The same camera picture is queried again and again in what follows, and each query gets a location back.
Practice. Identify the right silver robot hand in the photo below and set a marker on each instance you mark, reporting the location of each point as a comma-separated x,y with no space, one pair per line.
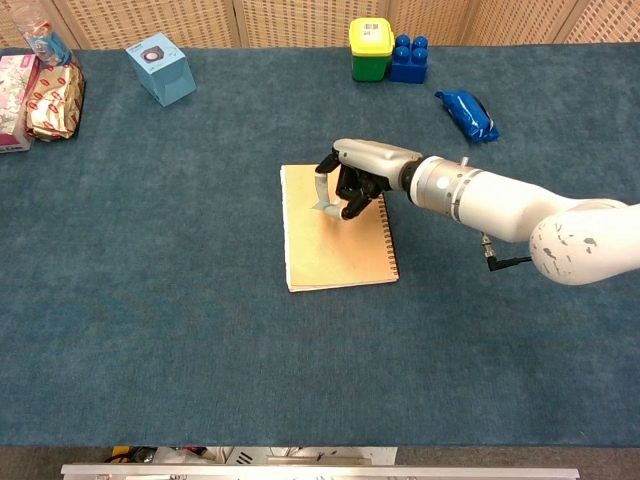
375,160

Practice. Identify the light green paper strip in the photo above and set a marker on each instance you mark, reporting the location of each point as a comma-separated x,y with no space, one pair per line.
322,206

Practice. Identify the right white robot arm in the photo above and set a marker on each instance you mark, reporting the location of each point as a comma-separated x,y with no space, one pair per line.
500,200

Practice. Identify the blue snack packet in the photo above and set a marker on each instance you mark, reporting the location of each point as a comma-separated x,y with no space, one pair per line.
467,115

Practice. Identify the brown spiral notebook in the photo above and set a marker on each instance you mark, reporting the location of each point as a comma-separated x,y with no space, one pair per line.
325,250

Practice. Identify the blue toy brick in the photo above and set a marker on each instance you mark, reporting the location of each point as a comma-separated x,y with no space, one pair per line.
409,62

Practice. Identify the green container yellow lid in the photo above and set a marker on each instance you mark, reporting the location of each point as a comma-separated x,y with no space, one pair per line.
370,50

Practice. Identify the wicker folding screen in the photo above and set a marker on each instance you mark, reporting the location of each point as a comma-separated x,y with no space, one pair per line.
310,20

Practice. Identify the teal table cloth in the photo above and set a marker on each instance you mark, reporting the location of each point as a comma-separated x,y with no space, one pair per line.
200,300

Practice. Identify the light blue speaker box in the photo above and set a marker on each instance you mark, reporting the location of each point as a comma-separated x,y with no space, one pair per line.
162,70

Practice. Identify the gold snack package red print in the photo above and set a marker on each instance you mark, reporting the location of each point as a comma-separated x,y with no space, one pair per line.
55,105

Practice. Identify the clear plastic bottle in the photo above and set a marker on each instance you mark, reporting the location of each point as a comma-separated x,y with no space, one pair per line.
42,35

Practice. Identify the pink floral box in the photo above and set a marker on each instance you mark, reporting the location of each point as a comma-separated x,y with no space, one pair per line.
12,100

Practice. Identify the aluminium profile rail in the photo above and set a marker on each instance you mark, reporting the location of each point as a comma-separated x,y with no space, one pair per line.
320,472

